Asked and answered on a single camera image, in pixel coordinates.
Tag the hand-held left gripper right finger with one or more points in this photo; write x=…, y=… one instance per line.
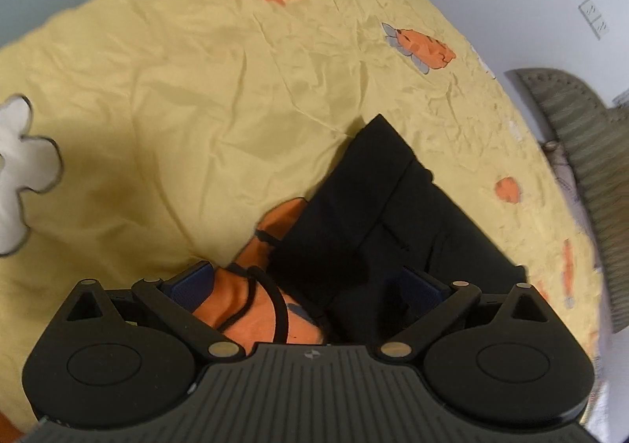
x=422, y=286

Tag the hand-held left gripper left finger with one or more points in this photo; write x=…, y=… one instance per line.
x=189, y=288

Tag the white wall switch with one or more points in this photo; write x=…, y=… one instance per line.
x=594, y=18

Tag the black pants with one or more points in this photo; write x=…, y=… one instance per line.
x=373, y=207

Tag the yellow printed blanket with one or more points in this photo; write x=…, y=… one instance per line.
x=172, y=104

